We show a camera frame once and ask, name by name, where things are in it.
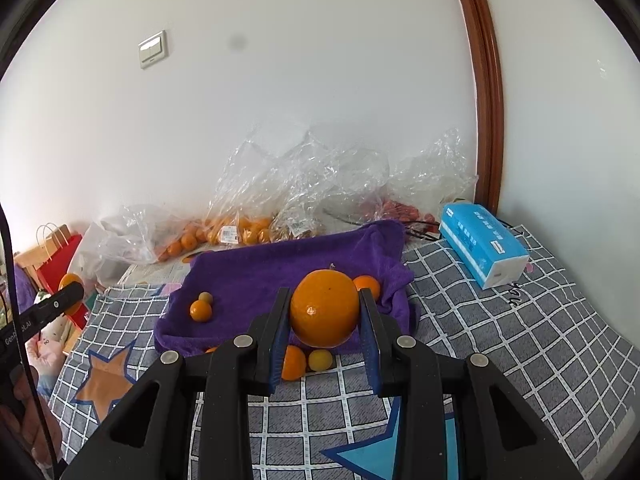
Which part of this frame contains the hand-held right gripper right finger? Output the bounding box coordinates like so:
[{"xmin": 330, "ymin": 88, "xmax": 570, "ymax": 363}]
[{"xmin": 357, "ymin": 287, "xmax": 583, "ymax": 480}]

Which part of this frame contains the pink quilted cloth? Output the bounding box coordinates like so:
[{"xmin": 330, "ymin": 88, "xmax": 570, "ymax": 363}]
[{"xmin": 27, "ymin": 340, "xmax": 68, "ymax": 401}]

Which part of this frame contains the wooden headboard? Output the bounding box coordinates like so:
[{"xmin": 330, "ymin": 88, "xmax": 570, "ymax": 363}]
[{"xmin": 14, "ymin": 245, "xmax": 51, "ymax": 286}]

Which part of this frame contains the clear bag of red fruits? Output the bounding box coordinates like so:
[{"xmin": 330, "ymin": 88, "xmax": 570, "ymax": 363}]
[{"xmin": 380, "ymin": 127, "xmax": 480, "ymax": 223}]

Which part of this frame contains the purple towel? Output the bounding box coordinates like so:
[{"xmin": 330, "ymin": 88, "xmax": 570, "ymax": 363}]
[{"xmin": 152, "ymin": 220, "xmax": 418, "ymax": 356}]

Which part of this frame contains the thin black cord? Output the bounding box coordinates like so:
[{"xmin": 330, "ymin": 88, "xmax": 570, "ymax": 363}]
[{"xmin": 405, "ymin": 212, "xmax": 446, "ymax": 241}]

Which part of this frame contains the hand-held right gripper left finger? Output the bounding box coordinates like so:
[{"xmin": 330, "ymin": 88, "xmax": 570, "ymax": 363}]
[{"xmin": 60, "ymin": 287, "xmax": 293, "ymax": 480}]

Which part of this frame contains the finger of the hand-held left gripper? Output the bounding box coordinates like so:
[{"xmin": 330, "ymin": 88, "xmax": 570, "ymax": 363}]
[{"xmin": 32, "ymin": 281, "xmax": 85, "ymax": 323}]

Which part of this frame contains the white fruit-print mat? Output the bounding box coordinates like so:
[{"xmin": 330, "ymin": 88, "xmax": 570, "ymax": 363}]
[{"xmin": 112, "ymin": 252, "xmax": 201, "ymax": 296}]

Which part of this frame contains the white floral cloth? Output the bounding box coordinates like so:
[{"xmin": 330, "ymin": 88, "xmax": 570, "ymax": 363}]
[{"xmin": 40, "ymin": 310, "xmax": 76, "ymax": 356}]

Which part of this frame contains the blue tissue pack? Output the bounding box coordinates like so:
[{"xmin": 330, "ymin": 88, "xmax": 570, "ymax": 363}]
[{"xmin": 439, "ymin": 202, "xmax": 531, "ymax": 291}]

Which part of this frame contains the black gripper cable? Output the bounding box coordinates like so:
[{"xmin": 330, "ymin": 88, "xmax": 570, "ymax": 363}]
[{"xmin": 0, "ymin": 202, "xmax": 63, "ymax": 476}]

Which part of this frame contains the labelled clear bag of kumquats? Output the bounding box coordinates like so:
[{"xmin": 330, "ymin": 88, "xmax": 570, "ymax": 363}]
[{"xmin": 205, "ymin": 130, "xmax": 321, "ymax": 248}]

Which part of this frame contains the brown wooden door frame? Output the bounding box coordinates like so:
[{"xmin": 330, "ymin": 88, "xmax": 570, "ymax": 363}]
[{"xmin": 446, "ymin": 0, "xmax": 505, "ymax": 216}]

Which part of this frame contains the white plastic shopping bag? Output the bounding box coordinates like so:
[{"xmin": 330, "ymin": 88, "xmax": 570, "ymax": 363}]
[{"xmin": 67, "ymin": 220, "xmax": 131, "ymax": 286}]

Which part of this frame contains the large orange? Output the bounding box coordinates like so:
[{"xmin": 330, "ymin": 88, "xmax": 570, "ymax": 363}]
[{"xmin": 290, "ymin": 262, "xmax": 362, "ymax": 350}]

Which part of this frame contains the white wall light switch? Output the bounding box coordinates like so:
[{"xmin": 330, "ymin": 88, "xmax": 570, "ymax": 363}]
[{"xmin": 137, "ymin": 30, "xmax": 169, "ymax": 69}]

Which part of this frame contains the red paper shopping bag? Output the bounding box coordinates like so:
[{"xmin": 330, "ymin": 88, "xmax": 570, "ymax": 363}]
[{"xmin": 30, "ymin": 223, "xmax": 86, "ymax": 331}]

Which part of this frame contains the clear bag of mandarin oranges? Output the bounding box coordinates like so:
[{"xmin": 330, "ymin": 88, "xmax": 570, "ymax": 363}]
[{"xmin": 97, "ymin": 204, "xmax": 211, "ymax": 266}]

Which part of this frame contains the clear bag of longans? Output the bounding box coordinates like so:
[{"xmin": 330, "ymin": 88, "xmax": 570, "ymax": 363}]
[{"xmin": 272, "ymin": 130, "xmax": 391, "ymax": 241}]

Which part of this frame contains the grey checked star blanket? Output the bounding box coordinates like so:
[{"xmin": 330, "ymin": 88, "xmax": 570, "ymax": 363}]
[{"xmin": 50, "ymin": 225, "xmax": 636, "ymax": 480}]

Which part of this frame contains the person's left hand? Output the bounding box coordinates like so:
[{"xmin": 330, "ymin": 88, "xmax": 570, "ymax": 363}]
[{"xmin": 7, "ymin": 366, "xmax": 53, "ymax": 461}]

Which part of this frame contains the small yellow-green fruit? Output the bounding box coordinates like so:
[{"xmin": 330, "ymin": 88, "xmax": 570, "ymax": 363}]
[{"xmin": 307, "ymin": 350, "xmax": 335, "ymax": 372}]

